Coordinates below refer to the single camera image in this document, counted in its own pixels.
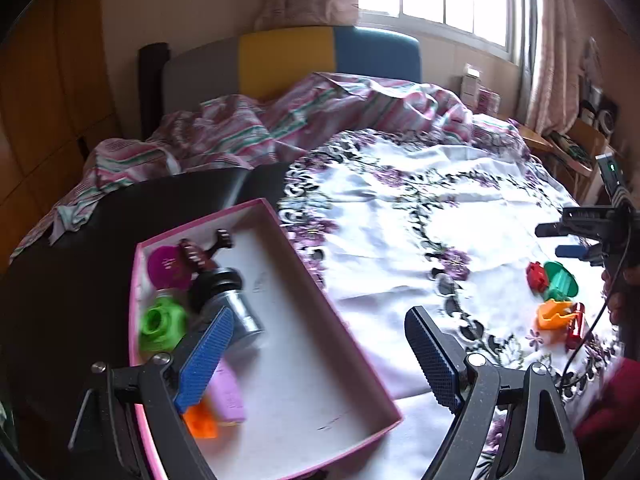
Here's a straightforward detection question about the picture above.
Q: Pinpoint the red plastic clip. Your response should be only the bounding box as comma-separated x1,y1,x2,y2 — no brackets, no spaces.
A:
564,302,588,350

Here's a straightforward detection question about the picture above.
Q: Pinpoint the grey yellow blue headboard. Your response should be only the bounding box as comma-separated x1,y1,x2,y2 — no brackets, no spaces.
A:
161,26,422,116

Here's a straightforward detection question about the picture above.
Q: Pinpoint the red plastic toy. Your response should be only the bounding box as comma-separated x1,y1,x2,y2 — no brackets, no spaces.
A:
525,261,548,295

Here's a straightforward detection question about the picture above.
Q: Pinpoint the person's right forearm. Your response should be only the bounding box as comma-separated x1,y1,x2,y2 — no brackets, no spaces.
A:
572,360,640,443

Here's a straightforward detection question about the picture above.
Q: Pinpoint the orange plastic toy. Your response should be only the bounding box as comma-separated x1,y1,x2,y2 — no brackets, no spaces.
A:
536,299,573,331
182,395,221,440

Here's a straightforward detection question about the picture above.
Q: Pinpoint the wooden nightstand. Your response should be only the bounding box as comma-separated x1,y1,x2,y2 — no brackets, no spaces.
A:
517,125,557,161

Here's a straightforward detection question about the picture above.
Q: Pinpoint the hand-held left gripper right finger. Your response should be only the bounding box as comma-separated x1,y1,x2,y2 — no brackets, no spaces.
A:
404,305,583,480

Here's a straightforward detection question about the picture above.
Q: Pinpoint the person's right hand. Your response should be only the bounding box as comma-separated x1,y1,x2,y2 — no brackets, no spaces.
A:
602,267,640,331

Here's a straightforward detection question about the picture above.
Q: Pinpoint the pink striped blanket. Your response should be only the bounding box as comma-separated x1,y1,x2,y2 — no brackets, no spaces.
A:
10,72,531,261

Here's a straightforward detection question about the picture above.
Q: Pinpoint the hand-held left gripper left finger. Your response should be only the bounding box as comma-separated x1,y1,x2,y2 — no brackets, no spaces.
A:
67,305,236,480

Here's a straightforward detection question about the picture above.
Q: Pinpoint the brown hair claw clip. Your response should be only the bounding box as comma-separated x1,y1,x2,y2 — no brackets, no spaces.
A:
179,229,235,273

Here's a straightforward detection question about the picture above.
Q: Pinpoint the wooden wardrobe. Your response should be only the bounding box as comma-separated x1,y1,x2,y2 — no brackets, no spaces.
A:
0,0,123,266

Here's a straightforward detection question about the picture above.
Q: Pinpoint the white floral bedsheet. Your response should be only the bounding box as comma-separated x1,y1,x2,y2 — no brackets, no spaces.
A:
277,127,626,480

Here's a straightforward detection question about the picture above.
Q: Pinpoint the green plastic ring toy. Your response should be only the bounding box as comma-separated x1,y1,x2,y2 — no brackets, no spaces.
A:
138,296,190,353

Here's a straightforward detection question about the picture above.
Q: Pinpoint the silver black metal cylinder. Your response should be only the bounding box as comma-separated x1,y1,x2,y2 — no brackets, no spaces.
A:
187,267,266,348

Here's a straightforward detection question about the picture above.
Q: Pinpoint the black cable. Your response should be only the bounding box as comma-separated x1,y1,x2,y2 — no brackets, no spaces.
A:
559,230,632,391

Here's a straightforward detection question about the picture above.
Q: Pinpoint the lilac plastic block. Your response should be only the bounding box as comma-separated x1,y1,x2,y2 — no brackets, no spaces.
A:
206,360,247,423

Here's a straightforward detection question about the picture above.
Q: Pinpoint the pink small box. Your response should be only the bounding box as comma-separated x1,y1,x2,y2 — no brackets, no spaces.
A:
477,87,501,116

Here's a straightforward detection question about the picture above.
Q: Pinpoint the magenta plastic toy cup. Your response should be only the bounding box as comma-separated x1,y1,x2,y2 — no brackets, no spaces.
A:
147,245,198,291

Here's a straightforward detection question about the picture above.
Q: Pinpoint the pink cardboard box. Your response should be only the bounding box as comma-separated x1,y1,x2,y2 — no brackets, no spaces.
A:
129,198,405,480

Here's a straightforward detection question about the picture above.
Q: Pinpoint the black rolled mat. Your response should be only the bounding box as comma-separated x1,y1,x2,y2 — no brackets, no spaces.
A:
138,42,171,141

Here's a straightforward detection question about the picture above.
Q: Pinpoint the black white round appliance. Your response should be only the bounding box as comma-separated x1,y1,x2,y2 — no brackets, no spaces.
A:
580,75,619,133

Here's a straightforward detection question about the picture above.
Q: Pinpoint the white small box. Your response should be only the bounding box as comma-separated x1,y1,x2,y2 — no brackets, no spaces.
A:
460,64,483,111

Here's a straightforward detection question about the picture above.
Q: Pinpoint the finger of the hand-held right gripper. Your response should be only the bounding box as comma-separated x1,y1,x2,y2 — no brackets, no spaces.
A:
535,207,617,239
555,244,607,267

